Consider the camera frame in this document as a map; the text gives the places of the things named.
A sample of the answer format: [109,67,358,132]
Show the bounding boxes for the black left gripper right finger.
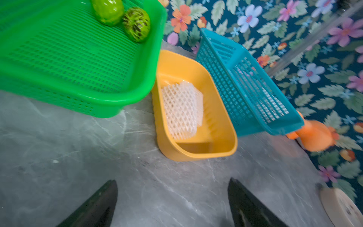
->
[227,178,287,227]

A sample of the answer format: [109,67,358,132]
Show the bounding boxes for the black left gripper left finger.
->
[58,180,118,227]

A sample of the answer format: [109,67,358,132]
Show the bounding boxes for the white foam net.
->
[162,81,204,140]

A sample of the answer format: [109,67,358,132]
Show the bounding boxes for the dark speckled custard apple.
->
[122,7,151,43]

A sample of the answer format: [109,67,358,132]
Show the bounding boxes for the light green custard apple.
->
[91,0,125,26]

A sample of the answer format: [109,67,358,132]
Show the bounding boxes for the round beige clock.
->
[317,183,363,227]

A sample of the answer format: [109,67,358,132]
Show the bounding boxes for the orange toy duck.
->
[286,112,339,152]

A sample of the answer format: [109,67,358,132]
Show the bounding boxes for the yellow plastic tub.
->
[152,50,238,162]

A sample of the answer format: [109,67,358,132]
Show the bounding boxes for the teal plastic basket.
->
[196,28,304,137]

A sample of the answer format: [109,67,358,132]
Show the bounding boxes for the green plastic basket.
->
[1,1,167,118]

